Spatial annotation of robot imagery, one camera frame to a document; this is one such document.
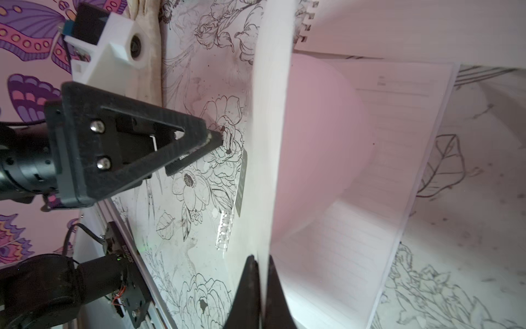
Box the white spiral notebook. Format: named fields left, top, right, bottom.
left=295, top=1, right=525, bottom=69

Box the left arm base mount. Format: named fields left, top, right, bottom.
left=104, top=222, right=153, bottom=328

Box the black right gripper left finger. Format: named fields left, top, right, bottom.
left=223, top=256, right=261, bottom=329

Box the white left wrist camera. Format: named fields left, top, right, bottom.
left=63, top=2, right=145, bottom=98

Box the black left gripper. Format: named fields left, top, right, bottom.
left=1, top=82, right=211, bottom=208

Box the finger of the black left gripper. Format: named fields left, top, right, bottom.
left=164, top=130, right=223, bottom=176

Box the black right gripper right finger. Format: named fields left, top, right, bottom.
left=262, top=256, right=297, bottom=329

